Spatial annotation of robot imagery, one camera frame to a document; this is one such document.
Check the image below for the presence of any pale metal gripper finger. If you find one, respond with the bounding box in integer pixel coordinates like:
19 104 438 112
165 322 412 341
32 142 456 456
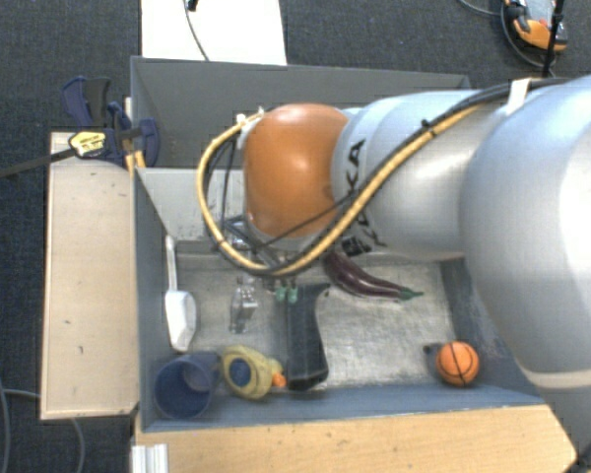
229 283 245 335
243 283 261 325

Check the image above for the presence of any yellow toy duck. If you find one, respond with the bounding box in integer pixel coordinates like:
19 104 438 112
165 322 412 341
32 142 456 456
220 344 288 403

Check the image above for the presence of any black grip handle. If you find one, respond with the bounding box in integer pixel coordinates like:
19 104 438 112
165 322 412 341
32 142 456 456
282 283 333 393

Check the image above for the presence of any pale wood board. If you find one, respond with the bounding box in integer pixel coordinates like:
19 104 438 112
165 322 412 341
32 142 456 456
39 131 142 421

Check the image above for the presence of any orange toy basketball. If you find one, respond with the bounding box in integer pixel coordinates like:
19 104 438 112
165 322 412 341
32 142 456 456
434 340 481 388

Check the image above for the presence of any grey metal bin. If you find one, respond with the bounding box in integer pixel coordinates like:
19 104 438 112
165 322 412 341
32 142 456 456
129 55 546 434

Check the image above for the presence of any blue cup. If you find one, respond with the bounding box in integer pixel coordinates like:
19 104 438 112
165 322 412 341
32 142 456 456
153 351 224 421

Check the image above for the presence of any white plastic scoop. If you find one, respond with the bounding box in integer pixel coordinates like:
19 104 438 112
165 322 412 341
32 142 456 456
164 234 198 354

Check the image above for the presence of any purple toy eggplant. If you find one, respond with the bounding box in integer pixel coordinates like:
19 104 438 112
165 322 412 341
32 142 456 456
321 247 426 303

